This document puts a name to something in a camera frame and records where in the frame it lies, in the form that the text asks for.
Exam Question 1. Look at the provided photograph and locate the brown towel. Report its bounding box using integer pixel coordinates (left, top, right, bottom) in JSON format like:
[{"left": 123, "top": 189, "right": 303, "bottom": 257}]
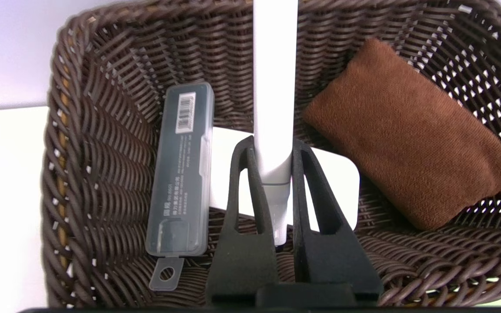
[{"left": 301, "top": 38, "right": 501, "bottom": 231}]

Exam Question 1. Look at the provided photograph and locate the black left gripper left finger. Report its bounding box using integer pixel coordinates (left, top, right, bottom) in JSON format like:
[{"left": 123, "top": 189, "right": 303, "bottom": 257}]
[{"left": 205, "top": 136, "right": 280, "bottom": 306}]

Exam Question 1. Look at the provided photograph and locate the dark brown wicker basket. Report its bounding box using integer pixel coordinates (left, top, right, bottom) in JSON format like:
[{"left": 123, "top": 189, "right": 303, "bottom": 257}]
[{"left": 40, "top": 0, "right": 501, "bottom": 310}]

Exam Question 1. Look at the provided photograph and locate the white marker pen black cap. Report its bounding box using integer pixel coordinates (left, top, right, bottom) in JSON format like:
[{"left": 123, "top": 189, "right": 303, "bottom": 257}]
[{"left": 252, "top": 0, "right": 299, "bottom": 249}]

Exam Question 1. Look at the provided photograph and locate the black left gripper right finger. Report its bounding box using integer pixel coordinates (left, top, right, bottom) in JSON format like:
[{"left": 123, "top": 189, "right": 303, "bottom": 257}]
[{"left": 291, "top": 139, "right": 384, "bottom": 303}]

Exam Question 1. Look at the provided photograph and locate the white router box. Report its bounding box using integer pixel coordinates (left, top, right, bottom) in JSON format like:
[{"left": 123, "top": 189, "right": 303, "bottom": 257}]
[{"left": 209, "top": 126, "right": 361, "bottom": 232}]

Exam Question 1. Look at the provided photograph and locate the clear plastic case with barcode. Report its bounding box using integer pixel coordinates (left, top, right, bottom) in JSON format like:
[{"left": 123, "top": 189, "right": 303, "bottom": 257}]
[{"left": 145, "top": 81, "right": 215, "bottom": 292}]

